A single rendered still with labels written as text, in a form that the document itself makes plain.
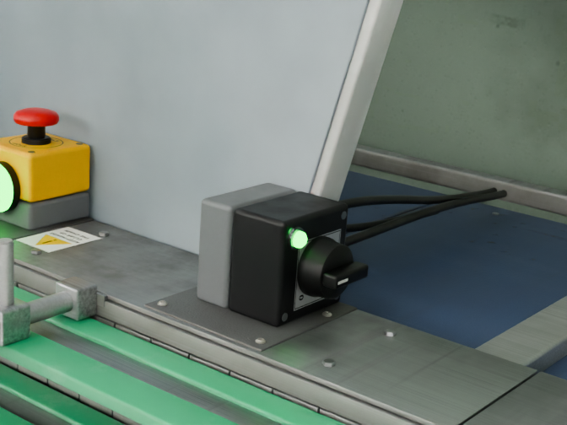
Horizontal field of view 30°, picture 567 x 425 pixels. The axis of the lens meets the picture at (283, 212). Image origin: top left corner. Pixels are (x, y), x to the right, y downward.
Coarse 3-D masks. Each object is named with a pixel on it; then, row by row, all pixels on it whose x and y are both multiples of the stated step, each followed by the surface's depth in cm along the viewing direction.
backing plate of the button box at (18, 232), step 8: (0, 224) 94; (8, 224) 94; (56, 224) 95; (64, 224) 95; (72, 224) 95; (0, 232) 92; (8, 232) 92; (16, 232) 92; (24, 232) 92; (32, 232) 92; (40, 232) 93
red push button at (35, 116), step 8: (16, 112) 94; (24, 112) 93; (32, 112) 93; (40, 112) 94; (48, 112) 94; (56, 112) 95; (16, 120) 93; (24, 120) 93; (32, 120) 93; (40, 120) 93; (48, 120) 93; (56, 120) 94; (32, 128) 94; (40, 128) 94; (32, 136) 94; (40, 136) 94
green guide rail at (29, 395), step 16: (0, 368) 87; (0, 384) 85; (16, 384) 85; (32, 384) 85; (0, 400) 83; (16, 400) 83; (32, 400) 82; (48, 400) 82; (64, 400) 83; (0, 416) 79; (16, 416) 80; (32, 416) 80; (48, 416) 81; (64, 416) 80; (80, 416) 80; (96, 416) 80
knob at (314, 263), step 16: (320, 240) 76; (304, 256) 75; (320, 256) 75; (336, 256) 75; (352, 256) 77; (304, 272) 75; (320, 272) 74; (336, 272) 74; (352, 272) 75; (304, 288) 76; (320, 288) 75; (336, 288) 74
